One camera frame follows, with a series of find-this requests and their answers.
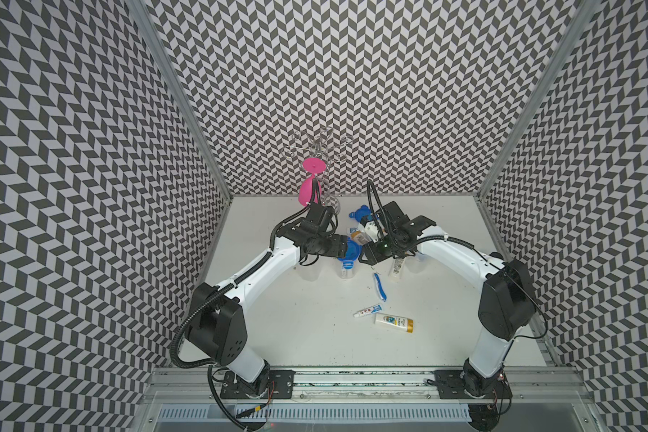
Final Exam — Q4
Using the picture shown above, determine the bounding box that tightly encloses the white bottle by cup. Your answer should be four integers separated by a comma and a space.
389, 257, 405, 281

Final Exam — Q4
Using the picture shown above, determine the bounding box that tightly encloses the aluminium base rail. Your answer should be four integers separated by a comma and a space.
145, 366, 590, 406

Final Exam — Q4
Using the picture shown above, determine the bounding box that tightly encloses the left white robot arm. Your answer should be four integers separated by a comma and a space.
169, 199, 347, 395

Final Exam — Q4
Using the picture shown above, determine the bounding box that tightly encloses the blue toothbrush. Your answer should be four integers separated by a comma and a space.
373, 272, 388, 302

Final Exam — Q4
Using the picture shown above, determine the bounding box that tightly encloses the chrome glass holder stand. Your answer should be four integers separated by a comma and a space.
285, 127, 353, 215

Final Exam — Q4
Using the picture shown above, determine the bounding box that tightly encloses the pink plastic wine glass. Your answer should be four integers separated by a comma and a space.
298, 158, 327, 206

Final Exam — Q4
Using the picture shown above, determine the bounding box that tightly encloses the white bottle green label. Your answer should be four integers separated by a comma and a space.
374, 313, 414, 333

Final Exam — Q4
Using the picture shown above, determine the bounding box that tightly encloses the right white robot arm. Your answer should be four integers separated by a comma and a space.
359, 202, 542, 399

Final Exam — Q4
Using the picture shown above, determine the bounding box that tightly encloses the white bottle back left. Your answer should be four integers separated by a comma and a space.
349, 230, 371, 246

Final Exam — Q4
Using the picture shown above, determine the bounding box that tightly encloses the clear cup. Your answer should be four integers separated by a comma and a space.
338, 259, 356, 280
296, 258, 324, 282

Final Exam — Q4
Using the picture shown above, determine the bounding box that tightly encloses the blue lid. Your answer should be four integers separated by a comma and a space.
339, 238, 362, 261
348, 205, 372, 222

